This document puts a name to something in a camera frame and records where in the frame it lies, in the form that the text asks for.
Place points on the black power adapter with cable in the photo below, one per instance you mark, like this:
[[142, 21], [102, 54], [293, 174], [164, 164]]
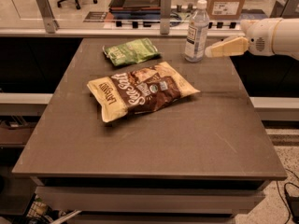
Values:
[[288, 193]]

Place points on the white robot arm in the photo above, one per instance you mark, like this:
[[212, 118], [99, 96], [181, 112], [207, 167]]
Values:
[[286, 38]]

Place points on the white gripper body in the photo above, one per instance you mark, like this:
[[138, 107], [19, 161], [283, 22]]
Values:
[[259, 36]]

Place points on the dark tray on stand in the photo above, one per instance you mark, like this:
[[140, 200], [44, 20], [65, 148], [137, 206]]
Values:
[[137, 0]]

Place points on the clear blue plastic water bottle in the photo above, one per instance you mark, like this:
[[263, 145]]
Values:
[[197, 33]]

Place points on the right metal bracket post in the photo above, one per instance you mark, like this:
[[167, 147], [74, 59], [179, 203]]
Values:
[[285, 9]]

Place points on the metal bracket post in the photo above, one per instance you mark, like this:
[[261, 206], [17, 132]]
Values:
[[285, 9], [165, 17], [50, 24]]

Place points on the left metal bracket post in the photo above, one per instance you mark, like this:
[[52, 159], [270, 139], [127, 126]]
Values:
[[50, 24]]

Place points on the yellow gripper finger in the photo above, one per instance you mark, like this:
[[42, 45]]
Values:
[[230, 46]]

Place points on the cardboard box with label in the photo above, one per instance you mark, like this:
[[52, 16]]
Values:
[[224, 9]]

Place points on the brown sea salt chip bag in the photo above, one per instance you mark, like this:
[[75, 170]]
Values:
[[141, 91]]

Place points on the middle metal bracket post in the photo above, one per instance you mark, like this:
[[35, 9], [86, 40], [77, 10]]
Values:
[[165, 17]]

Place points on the green snack bag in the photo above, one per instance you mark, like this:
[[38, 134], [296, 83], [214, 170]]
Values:
[[132, 52]]

